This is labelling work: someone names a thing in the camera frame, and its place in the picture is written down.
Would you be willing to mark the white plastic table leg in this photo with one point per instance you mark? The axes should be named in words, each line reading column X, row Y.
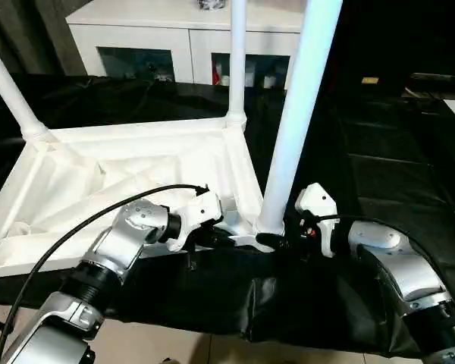
column 7, row 83
column 295, row 113
column 237, row 57

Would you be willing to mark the white plastic table top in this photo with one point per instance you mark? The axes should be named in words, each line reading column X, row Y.
column 98, row 151

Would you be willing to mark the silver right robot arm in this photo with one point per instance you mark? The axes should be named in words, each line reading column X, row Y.
column 409, row 269

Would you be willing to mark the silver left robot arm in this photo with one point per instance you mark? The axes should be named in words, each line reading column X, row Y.
column 125, row 242

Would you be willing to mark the black mat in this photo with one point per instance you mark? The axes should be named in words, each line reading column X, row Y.
column 383, row 159

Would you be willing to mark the black speaker with yellow label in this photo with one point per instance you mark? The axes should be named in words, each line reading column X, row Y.
column 369, row 80

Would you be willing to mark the brown low console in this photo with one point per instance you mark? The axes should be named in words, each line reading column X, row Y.
column 440, row 77

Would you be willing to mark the white cabinet with glass doors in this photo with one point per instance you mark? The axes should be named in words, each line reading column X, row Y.
column 136, row 30

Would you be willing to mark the grey curtain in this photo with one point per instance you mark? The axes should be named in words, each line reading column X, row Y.
column 30, row 38

